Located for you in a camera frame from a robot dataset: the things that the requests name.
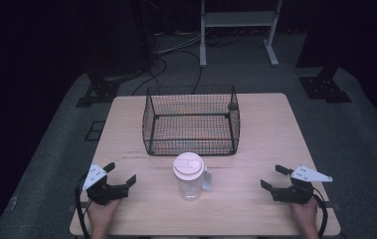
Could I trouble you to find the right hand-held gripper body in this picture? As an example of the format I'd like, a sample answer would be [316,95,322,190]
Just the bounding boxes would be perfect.
[271,164,333,205]

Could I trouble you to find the black stand base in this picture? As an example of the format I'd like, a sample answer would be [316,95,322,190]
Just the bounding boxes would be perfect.
[297,65,353,105]
[75,70,121,109]

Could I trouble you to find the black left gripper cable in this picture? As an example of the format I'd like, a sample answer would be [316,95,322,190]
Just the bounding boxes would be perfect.
[75,174,93,239]

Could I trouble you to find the black floor cables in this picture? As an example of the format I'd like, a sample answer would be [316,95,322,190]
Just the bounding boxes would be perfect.
[130,49,204,97]

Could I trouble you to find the black square floor frame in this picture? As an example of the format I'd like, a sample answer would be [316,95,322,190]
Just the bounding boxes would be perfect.
[84,120,106,142]

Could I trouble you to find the person's right hand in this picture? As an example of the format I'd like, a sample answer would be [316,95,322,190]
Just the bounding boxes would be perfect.
[289,197,319,231]

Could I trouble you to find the black wire mesh basket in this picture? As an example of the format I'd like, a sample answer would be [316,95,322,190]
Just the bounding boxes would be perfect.
[141,85,242,157]

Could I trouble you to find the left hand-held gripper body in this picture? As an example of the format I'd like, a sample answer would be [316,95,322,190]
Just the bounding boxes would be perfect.
[82,162,129,206]

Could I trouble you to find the white metal desk frame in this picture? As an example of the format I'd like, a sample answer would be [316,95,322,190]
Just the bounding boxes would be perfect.
[199,0,283,69]

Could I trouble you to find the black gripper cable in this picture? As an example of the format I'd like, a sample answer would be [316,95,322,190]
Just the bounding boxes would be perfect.
[312,187,329,239]
[75,174,93,239]

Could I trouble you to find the white floor cables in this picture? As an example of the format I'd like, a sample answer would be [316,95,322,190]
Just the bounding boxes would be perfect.
[155,30,204,57]

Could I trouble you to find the person's left hand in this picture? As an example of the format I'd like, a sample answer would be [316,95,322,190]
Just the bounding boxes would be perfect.
[86,198,122,233]

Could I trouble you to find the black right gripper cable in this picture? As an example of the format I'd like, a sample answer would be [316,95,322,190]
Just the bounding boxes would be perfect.
[312,187,329,239]

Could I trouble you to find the clear cup with white lid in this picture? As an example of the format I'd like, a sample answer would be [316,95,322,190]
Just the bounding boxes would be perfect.
[172,151,213,201]

